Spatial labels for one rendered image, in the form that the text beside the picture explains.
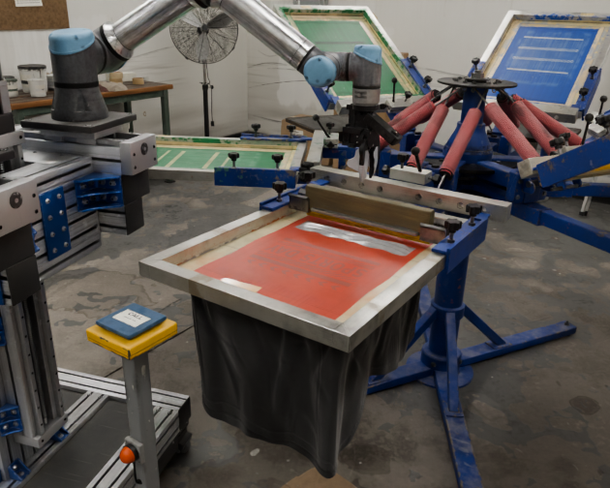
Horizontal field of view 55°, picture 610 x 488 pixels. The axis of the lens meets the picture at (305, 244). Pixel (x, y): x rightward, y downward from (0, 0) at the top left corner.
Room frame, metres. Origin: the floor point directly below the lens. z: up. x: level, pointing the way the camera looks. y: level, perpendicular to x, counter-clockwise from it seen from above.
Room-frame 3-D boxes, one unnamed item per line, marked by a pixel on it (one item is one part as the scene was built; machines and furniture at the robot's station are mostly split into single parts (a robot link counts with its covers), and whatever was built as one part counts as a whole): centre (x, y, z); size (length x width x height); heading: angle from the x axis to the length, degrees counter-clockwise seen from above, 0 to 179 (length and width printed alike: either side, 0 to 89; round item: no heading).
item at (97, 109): (1.68, 0.64, 1.31); 0.15 x 0.15 x 0.10
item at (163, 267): (1.46, -0.06, 0.97); 0.79 x 0.58 x 0.04; 147
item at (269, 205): (1.81, 0.04, 0.97); 0.30 x 0.05 x 0.07; 147
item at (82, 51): (1.68, 0.64, 1.42); 0.13 x 0.12 x 0.14; 168
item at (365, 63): (1.65, -0.15, 1.42); 0.09 x 0.08 x 0.11; 78
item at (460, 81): (2.34, -0.64, 0.67); 0.39 x 0.39 x 1.35
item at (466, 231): (1.51, -0.43, 0.97); 0.30 x 0.05 x 0.07; 147
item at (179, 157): (2.39, 0.26, 1.05); 1.08 x 0.61 x 0.23; 87
